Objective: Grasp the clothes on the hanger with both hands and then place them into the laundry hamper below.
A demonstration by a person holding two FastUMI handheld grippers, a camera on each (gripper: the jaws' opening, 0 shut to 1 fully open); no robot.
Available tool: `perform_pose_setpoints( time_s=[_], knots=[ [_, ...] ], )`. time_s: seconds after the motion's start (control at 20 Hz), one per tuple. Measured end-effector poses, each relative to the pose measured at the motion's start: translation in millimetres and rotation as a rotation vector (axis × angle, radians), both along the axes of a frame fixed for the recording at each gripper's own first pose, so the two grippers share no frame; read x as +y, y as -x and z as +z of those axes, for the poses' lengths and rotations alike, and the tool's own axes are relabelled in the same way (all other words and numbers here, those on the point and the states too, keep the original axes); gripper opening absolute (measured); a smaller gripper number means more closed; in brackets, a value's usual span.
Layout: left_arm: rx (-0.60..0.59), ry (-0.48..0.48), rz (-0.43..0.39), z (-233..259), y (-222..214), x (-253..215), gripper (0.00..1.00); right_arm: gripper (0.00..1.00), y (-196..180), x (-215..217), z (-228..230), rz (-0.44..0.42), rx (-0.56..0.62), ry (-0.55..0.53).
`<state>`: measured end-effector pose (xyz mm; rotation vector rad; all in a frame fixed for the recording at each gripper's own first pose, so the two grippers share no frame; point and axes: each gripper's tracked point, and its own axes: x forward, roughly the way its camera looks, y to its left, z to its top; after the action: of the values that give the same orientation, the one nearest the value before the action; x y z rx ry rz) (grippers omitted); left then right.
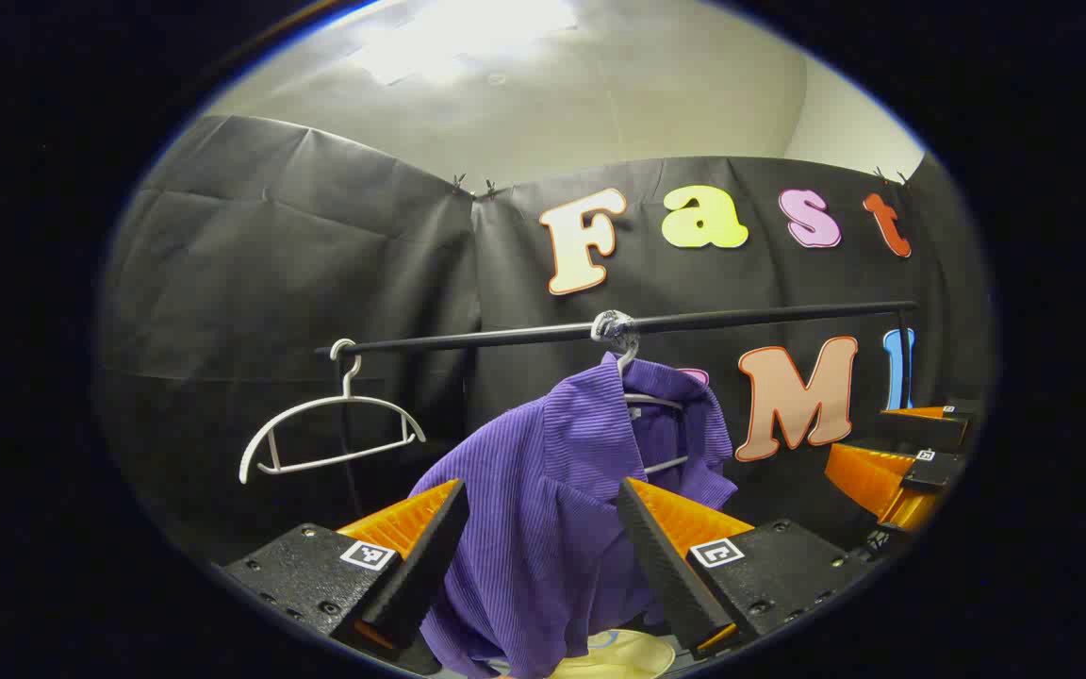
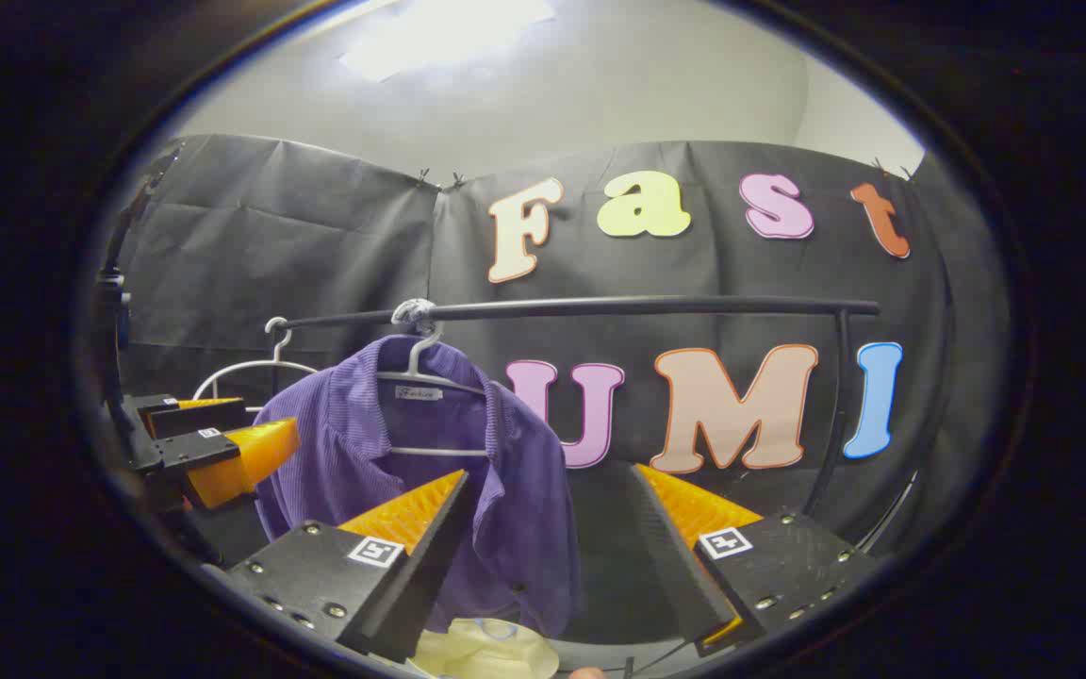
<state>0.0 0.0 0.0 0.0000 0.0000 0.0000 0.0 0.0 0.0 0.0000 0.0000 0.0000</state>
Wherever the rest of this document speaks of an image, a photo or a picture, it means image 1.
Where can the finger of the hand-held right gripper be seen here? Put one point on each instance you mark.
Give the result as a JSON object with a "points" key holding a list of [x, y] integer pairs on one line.
{"points": [[929, 429], [868, 476]]}

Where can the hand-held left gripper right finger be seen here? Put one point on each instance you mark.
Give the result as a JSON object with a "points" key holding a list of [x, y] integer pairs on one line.
{"points": [[670, 575]]}

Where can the black clothes rack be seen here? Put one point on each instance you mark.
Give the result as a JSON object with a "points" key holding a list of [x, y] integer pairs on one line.
{"points": [[486, 338]]}

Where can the purple ribbed shirt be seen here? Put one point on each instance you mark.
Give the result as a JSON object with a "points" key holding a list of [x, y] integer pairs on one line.
{"points": [[552, 490]]}

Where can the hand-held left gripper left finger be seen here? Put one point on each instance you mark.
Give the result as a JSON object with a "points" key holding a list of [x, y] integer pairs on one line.
{"points": [[425, 575]]}

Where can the white hanger with shirt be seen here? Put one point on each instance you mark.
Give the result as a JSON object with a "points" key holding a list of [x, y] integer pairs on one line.
{"points": [[656, 403]]}

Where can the black backdrop cloth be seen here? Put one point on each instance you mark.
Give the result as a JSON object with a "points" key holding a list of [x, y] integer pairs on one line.
{"points": [[317, 283]]}

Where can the ceiling light panel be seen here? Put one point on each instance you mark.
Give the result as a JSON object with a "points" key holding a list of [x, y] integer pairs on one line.
{"points": [[468, 33]]}

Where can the clear tape wad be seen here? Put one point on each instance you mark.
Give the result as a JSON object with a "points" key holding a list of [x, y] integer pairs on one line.
{"points": [[613, 328]]}

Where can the empty white hanger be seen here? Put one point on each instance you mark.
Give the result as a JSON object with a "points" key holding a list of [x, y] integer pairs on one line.
{"points": [[347, 382]]}

